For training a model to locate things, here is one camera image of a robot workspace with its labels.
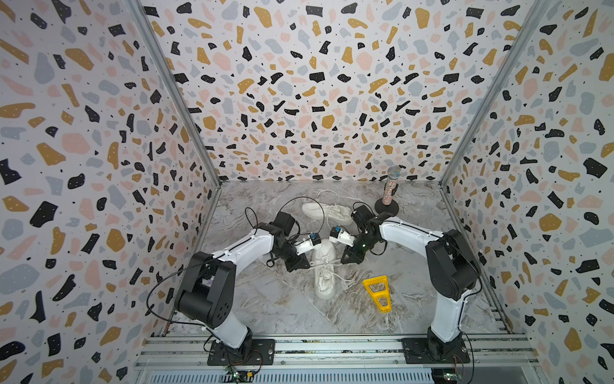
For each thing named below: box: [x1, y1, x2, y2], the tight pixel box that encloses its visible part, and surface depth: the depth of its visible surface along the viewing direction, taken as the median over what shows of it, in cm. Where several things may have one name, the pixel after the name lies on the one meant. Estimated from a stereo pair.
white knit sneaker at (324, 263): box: [311, 238, 337, 300], surface depth 87 cm
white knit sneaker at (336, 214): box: [302, 201, 355, 227], surface depth 105 cm
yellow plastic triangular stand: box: [362, 275, 392, 314], surface depth 88 cm
